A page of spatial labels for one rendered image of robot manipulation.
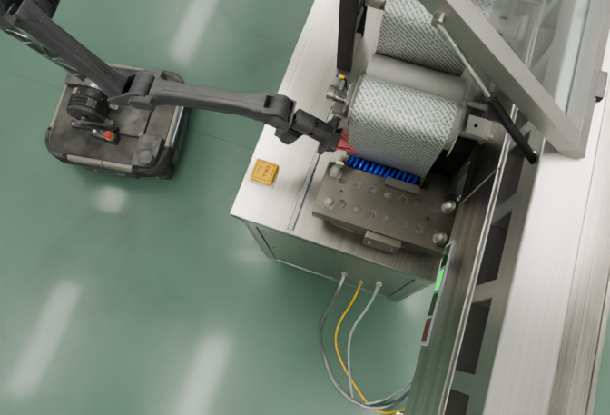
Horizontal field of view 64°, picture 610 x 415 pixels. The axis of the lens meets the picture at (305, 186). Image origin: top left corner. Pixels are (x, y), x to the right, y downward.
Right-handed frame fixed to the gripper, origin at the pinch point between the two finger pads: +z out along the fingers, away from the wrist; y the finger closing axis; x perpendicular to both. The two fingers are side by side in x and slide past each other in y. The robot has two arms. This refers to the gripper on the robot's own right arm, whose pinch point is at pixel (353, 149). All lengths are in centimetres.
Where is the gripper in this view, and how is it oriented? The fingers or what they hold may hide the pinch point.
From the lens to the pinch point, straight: 139.6
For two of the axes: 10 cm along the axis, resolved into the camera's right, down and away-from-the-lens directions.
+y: -3.2, 9.1, -2.7
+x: 4.2, -1.2, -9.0
